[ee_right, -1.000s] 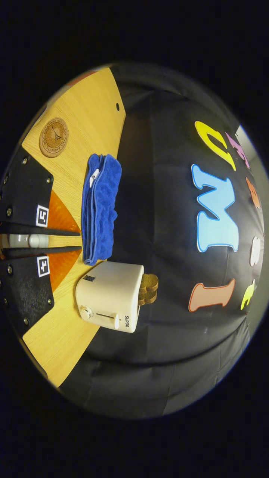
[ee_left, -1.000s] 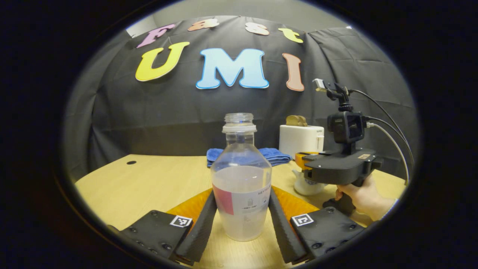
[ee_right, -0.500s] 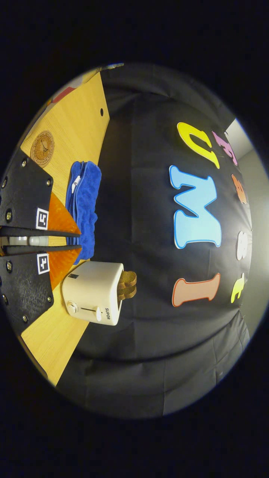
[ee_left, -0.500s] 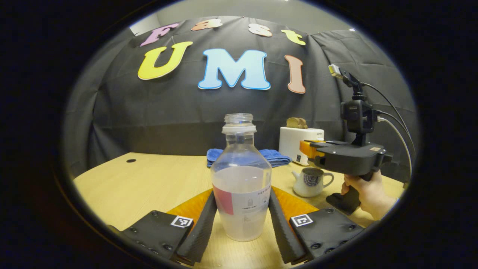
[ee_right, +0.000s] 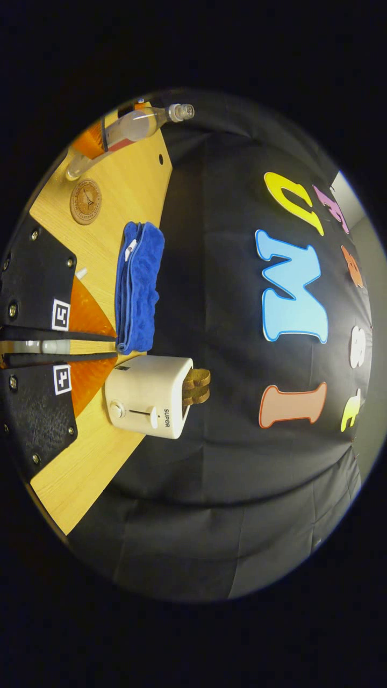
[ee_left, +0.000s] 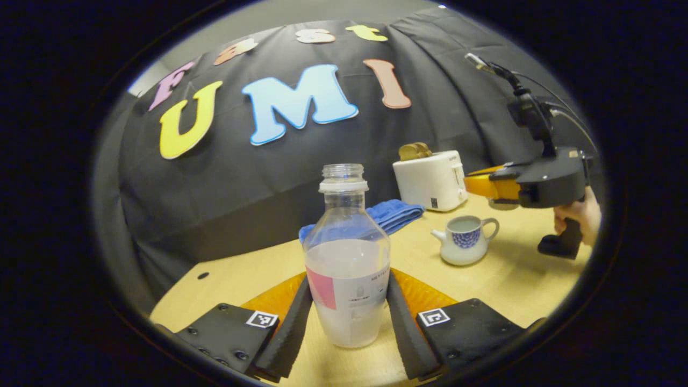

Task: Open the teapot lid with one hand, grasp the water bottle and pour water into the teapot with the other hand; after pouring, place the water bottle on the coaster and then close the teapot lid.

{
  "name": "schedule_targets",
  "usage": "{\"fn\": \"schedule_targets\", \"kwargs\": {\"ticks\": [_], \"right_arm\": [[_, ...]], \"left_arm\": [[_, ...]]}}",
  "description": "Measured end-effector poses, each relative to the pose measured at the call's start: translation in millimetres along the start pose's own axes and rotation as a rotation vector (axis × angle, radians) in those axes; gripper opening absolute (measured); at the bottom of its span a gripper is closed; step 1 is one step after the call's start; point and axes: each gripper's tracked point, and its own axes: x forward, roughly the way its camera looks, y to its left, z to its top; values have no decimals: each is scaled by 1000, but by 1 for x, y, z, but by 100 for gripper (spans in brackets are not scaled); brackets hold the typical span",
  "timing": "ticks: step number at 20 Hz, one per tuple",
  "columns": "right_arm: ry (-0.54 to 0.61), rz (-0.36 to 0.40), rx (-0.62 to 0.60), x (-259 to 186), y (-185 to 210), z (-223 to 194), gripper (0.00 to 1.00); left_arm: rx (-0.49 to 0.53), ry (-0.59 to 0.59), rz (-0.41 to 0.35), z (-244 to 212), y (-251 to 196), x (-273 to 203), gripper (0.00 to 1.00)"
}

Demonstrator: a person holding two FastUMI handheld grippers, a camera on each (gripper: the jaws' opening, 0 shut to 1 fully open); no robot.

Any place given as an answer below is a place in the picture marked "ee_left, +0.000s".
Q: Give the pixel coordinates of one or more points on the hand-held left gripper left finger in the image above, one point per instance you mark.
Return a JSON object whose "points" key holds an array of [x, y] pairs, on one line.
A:
{"points": [[293, 333]]}

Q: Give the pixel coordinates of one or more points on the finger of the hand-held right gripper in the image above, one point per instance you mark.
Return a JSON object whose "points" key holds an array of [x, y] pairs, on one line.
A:
{"points": [[492, 187]]}

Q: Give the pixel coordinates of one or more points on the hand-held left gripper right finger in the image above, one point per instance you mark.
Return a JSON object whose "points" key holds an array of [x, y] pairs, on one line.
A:
{"points": [[403, 333]]}

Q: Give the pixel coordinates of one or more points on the white blue-patterned teacup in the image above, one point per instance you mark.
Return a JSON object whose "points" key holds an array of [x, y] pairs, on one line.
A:
{"points": [[462, 250]]}

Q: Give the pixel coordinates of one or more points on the clear plastic water bottle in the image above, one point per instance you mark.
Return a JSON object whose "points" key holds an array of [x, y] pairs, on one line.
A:
{"points": [[346, 258]]}

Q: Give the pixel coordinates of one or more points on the white toaster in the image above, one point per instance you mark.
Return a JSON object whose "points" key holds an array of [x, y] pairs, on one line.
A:
{"points": [[430, 183]]}

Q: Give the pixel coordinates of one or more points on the brown bread slice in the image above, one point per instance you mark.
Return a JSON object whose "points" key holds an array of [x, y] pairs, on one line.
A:
{"points": [[407, 153], [423, 149]]}

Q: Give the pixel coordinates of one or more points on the blue folded towel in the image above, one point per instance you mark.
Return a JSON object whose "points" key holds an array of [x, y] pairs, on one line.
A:
{"points": [[395, 212]]}

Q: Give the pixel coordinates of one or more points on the black backdrop cloth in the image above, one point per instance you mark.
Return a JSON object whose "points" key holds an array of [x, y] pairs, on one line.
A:
{"points": [[242, 188]]}

